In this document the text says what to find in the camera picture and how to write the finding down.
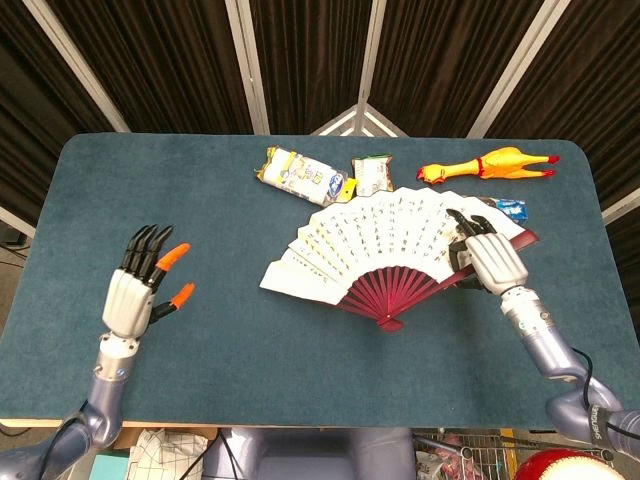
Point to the paper folding fan red ribs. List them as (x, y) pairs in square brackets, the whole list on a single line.
[(390, 235)]

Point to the purple robot torso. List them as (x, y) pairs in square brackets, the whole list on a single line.
[(310, 455)]

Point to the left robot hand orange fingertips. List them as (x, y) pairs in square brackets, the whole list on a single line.
[(127, 300)]

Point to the white metal frame post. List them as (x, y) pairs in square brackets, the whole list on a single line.
[(372, 50), (15, 220), (77, 65), (622, 206), (247, 65), (520, 65)]

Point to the white checkered cloth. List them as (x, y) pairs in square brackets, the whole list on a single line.
[(165, 455)]

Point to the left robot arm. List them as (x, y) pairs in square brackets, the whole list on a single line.
[(107, 395)]

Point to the yellow rubber chicken toy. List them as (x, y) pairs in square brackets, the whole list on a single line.
[(495, 165)]

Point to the teal box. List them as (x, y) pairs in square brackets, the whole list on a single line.
[(107, 467)]

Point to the green white snack packet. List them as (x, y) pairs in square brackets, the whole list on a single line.
[(372, 172)]

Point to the blue biscuit box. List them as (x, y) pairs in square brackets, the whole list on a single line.
[(512, 207)]

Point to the dark brown curtain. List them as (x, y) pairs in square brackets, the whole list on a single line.
[(175, 60)]

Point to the white yellow snack packet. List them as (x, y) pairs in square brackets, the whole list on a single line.
[(300, 172)]

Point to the white triangular frame base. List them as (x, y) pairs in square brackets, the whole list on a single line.
[(359, 122)]

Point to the red white ball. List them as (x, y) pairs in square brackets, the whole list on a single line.
[(555, 467)]

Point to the brown cardboard box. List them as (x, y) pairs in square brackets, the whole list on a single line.
[(150, 434)]

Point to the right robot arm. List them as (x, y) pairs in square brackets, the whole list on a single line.
[(545, 345)]

